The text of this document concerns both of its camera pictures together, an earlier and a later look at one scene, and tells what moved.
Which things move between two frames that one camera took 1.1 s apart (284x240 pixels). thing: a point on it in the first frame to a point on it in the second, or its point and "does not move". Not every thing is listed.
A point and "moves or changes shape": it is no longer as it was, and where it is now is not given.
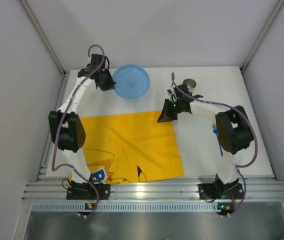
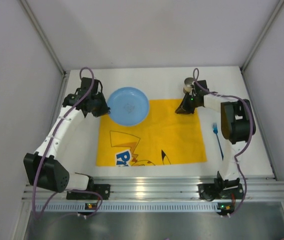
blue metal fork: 215,130 does not move
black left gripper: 106,81 to 99,106
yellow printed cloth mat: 131,146 moves or changes shape
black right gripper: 171,110 to 187,105
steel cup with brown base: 190,83 does not move
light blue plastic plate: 132,81 to 129,106
